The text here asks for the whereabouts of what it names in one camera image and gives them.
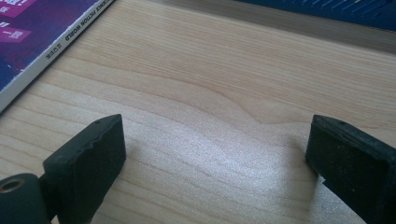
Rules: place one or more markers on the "blue plastic file rack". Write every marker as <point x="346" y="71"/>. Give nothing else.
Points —
<point x="342" y="9"/>

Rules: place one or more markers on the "purple cover magazine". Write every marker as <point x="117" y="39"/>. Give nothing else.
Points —
<point x="34" y="28"/>

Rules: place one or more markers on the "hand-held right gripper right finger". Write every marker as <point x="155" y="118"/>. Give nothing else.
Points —
<point x="355" y="168"/>

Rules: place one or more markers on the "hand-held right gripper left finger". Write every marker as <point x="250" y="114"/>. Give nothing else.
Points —
<point x="87" y="161"/>

